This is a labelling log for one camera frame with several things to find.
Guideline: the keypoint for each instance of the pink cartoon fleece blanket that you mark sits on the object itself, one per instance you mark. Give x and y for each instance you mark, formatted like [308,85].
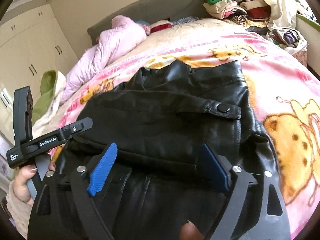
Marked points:
[283,94]

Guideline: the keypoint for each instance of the red and white pillow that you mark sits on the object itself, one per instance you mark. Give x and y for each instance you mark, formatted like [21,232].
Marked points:
[160,25]

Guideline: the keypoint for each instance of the person's left hand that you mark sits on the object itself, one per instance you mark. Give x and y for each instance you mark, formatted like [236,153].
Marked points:
[20,188]

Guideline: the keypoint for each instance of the person's right hand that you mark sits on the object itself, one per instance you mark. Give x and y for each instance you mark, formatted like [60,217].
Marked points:
[190,232]

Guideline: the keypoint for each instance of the cream built-in wardrobe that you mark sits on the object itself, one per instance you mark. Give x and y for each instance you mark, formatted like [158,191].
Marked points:
[31,44]

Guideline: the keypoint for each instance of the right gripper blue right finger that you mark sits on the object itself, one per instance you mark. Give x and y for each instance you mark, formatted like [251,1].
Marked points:
[215,169]

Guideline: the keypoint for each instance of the floral cloth bundle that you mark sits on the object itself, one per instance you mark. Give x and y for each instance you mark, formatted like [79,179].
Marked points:
[289,40]

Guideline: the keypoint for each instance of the dark grey bed headboard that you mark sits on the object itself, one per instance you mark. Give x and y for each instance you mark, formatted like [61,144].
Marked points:
[152,11]

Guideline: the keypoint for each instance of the black leather jacket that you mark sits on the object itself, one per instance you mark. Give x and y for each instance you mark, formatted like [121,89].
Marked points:
[158,120]

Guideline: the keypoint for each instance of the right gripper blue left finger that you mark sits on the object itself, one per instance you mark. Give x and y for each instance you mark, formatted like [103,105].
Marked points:
[101,171]

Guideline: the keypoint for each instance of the lilac puffy quilt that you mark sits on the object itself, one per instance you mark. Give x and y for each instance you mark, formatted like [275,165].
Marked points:
[112,44]

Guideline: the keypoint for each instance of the cream window curtain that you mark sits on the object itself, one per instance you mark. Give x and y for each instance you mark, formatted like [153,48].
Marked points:
[283,14]

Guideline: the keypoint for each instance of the green and white blanket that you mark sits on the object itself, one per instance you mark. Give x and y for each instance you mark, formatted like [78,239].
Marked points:
[45,108]

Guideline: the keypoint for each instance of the pile of folded clothes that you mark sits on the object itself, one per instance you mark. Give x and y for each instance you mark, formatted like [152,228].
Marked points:
[251,13]

